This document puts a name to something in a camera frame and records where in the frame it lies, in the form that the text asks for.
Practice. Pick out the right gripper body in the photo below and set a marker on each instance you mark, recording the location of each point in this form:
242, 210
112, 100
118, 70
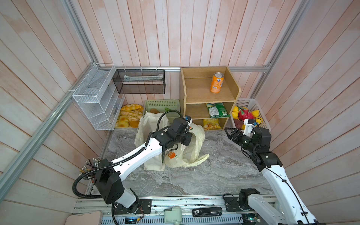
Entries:
246, 143

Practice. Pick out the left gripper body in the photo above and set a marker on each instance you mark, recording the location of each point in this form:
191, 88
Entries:
183, 138

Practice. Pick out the red dragon fruit toy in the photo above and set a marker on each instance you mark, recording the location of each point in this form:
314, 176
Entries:
244, 114

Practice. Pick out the yellow plastic grocery bag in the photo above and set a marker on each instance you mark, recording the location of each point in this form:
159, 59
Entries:
188, 156

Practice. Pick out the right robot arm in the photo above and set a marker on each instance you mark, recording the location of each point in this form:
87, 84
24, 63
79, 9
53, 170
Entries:
270, 166

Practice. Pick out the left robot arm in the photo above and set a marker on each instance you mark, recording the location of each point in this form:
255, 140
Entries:
109, 175

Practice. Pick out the yellow lemon toy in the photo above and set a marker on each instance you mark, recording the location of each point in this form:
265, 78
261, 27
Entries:
258, 121

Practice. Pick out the yellow snack bag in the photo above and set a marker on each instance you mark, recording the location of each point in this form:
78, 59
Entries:
211, 124

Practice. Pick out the green snack bag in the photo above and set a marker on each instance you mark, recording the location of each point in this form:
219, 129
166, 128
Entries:
217, 110

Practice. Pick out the brown potato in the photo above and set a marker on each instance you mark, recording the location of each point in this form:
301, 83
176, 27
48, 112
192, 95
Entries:
155, 111

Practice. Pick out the green plastic basket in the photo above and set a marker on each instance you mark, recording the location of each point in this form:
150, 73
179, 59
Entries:
161, 104

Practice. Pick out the white fruit basket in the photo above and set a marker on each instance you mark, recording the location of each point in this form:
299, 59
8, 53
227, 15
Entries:
252, 105

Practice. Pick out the wooden shelf unit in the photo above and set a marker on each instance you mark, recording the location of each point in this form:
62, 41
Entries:
195, 91

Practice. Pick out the pile of bread buns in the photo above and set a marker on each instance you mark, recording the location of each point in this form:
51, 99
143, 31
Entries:
129, 116

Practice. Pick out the orange soda can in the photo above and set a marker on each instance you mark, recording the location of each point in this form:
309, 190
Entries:
217, 81

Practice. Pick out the black barcode scanner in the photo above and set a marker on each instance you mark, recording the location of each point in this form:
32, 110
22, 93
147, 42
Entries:
207, 212

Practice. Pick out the white adapter box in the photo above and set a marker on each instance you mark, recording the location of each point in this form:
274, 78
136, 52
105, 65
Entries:
173, 215

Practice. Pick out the black mesh wall basket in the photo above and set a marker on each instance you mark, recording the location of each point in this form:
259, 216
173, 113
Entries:
140, 81

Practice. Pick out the white wire rack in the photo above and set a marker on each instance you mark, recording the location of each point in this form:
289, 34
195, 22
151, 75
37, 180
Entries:
98, 98

